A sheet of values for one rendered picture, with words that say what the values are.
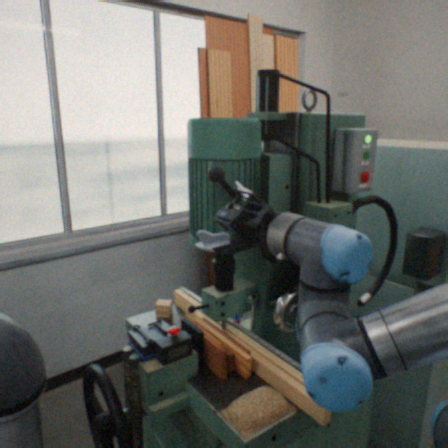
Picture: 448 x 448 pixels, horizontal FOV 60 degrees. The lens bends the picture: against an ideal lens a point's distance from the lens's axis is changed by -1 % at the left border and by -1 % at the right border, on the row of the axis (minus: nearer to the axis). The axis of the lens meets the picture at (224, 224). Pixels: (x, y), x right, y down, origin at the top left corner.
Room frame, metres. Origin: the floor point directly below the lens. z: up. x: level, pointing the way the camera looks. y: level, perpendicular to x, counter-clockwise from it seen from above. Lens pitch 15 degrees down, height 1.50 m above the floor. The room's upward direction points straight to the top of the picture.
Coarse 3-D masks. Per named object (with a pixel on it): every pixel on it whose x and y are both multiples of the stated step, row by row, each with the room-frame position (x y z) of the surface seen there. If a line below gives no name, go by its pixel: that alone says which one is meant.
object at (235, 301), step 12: (204, 288) 0.95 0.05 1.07; (240, 288) 0.95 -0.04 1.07; (252, 288) 0.96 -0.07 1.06; (204, 300) 0.93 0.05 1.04; (216, 300) 0.89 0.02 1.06; (228, 300) 0.91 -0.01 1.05; (240, 300) 0.94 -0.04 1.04; (204, 312) 0.93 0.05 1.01; (216, 312) 0.89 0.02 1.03; (228, 312) 0.91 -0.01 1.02; (240, 312) 0.94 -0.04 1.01
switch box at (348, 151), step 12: (336, 132) 1.01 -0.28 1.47; (348, 132) 0.98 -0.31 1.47; (360, 132) 0.98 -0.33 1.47; (372, 132) 1.01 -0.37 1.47; (336, 144) 1.01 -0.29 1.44; (348, 144) 0.98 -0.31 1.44; (360, 144) 0.98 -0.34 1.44; (372, 144) 1.01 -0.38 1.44; (336, 156) 1.01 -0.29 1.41; (348, 156) 0.98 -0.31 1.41; (360, 156) 0.98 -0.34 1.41; (372, 156) 1.01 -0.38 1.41; (336, 168) 1.01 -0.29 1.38; (348, 168) 0.98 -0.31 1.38; (360, 168) 0.99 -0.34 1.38; (372, 168) 1.02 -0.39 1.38; (336, 180) 1.00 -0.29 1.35; (348, 180) 0.97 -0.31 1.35; (360, 180) 0.99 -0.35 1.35; (372, 180) 1.02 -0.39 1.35; (348, 192) 0.97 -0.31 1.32
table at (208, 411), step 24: (192, 384) 0.78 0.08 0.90; (216, 384) 0.78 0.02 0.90; (240, 384) 0.78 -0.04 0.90; (264, 384) 0.78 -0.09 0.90; (144, 408) 0.76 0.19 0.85; (168, 408) 0.74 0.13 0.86; (216, 408) 0.70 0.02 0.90; (216, 432) 0.69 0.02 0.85; (264, 432) 0.64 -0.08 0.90; (288, 432) 0.68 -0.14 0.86
